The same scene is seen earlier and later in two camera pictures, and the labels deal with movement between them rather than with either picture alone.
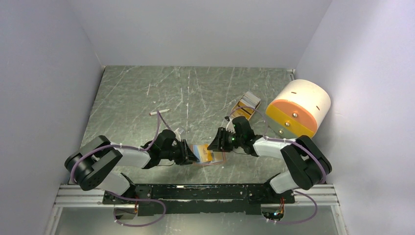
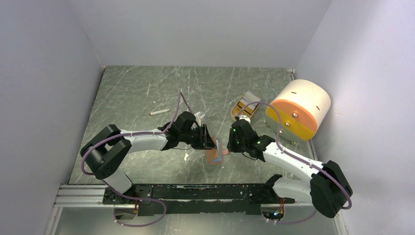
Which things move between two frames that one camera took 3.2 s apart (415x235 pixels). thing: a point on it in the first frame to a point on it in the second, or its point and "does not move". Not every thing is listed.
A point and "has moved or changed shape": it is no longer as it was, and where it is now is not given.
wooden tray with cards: x=250 y=100 does not move
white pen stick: x=154 y=113 does not move
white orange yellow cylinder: x=298 y=108 does not move
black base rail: x=246 y=199 does not move
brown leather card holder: x=207 y=157 has moved or changed shape
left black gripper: x=187 y=156 to x=205 y=139
